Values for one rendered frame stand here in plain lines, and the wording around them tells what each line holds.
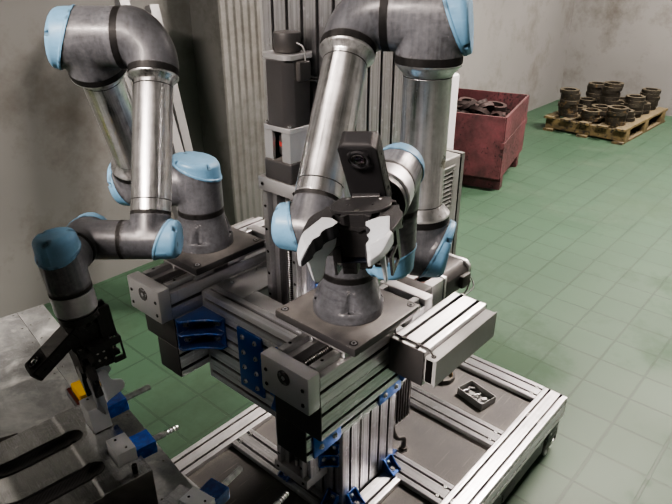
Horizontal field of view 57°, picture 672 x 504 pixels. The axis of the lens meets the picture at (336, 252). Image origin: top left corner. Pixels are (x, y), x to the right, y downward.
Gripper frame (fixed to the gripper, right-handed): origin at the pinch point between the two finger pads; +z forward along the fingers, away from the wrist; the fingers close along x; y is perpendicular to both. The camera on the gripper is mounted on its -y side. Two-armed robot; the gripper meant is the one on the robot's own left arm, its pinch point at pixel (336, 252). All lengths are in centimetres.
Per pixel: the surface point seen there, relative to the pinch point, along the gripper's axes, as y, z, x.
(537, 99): 142, -719, -27
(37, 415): 55, -31, 86
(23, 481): 49, -8, 67
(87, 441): 49, -19, 62
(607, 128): 148, -592, -92
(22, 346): 52, -52, 107
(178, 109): 27, -224, 151
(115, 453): 47, -16, 52
